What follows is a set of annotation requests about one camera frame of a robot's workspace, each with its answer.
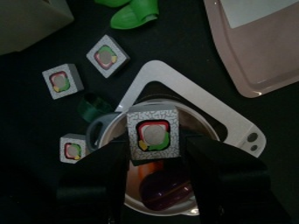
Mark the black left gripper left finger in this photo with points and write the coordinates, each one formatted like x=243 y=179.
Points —
x=97 y=180

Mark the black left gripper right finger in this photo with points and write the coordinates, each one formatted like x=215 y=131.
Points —
x=229 y=183

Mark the white patterned sushi piece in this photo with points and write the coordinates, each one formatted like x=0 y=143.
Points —
x=153 y=134

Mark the grey sushi roll piece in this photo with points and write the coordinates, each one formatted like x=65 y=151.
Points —
x=61 y=81
x=72 y=148
x=106 y=56

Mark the orange toy carrot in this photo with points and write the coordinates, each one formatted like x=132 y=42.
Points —
x=149 y=170

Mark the purple toy eggplant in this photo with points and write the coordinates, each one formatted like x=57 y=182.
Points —
x=165 y=188

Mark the grey toy cooking pot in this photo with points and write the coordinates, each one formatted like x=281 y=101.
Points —
x=116 y=125

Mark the dark green toy cup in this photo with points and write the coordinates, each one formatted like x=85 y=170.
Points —
x=93 y=106

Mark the pink plastic tray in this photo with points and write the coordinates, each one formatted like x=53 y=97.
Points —
x=260 y=55

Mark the grey box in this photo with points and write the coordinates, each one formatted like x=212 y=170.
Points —
x=26 y=20

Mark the light green toy vegetable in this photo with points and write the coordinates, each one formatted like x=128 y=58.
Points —
x=133 y=13

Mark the white paper sheet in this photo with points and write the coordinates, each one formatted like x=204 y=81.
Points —
x=255 y=10

